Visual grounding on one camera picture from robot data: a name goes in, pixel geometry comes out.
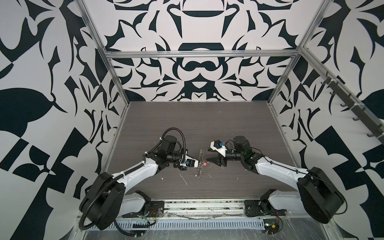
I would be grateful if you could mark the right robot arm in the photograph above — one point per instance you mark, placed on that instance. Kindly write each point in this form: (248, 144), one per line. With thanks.
(314, 193)

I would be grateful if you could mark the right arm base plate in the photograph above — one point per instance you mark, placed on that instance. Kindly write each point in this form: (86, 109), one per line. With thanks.
(257, 208)

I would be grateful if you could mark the black wall hook rack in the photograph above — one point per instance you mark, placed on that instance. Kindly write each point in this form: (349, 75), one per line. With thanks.
(351, 102)

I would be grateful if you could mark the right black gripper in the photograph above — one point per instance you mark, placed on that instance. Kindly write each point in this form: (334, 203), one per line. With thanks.
(218, 161)

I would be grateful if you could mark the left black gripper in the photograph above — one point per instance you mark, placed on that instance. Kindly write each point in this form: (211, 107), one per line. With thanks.
(180, 168)

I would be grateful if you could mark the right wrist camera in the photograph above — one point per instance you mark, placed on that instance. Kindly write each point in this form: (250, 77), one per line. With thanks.
(219, 147)

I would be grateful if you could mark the white slotted cable duct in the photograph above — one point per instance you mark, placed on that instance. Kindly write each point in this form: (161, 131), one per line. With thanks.
(186, 224)

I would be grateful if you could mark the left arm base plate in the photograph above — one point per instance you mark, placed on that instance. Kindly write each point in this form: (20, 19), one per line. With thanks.
(152, 209)

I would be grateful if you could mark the aluminium front rail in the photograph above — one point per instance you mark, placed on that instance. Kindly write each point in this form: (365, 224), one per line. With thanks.
(204, 207)

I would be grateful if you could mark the small circuit board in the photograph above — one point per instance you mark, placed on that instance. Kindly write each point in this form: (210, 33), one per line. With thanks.
(273, 227)

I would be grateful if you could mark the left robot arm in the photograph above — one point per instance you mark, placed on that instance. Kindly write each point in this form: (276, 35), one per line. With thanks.
(118, 184)

